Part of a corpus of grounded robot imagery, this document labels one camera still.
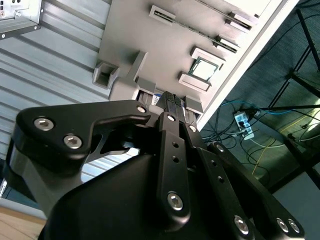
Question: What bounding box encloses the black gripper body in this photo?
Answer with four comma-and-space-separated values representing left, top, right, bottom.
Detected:
1, 139, 241, 240

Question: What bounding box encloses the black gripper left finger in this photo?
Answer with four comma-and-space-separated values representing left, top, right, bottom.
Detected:
13, 91, 192, 226

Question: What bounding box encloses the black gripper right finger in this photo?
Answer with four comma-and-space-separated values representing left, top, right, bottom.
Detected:
174, 95, 307, 240

